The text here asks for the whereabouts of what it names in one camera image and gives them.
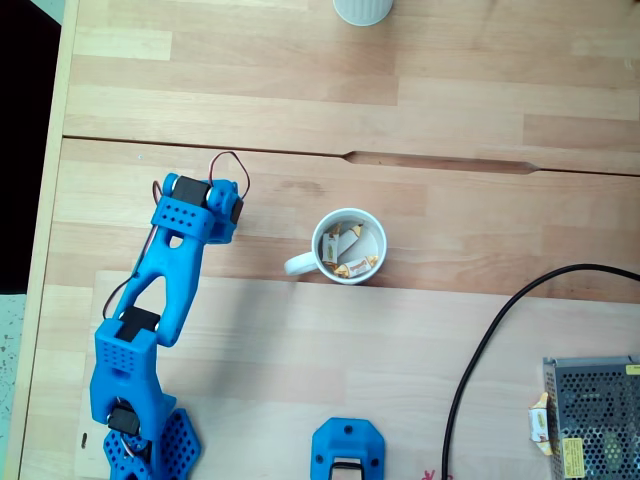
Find white ceramic mug black lettering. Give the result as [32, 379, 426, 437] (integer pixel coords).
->
[283, 207, 389, 286]

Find white gold wrapped sweet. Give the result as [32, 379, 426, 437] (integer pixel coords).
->
[321, 223, 343, 269]
[338, 223, 366, 256]
[527, 392, 555, 457]
[331, 253, 380, 279]

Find light wooden base board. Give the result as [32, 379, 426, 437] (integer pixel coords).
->
[82, 270, 640, 480]

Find white ribbed cup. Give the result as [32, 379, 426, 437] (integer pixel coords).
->
[332, 0, 394, 27]

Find metal mesh power supply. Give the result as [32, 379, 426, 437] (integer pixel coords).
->
[542, 353, 640, 480]

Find blue printed post mount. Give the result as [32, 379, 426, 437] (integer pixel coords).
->
[310, 417, 387, 480]

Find thick black power cable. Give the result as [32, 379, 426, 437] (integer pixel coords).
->
[441, 263, 640, 480]

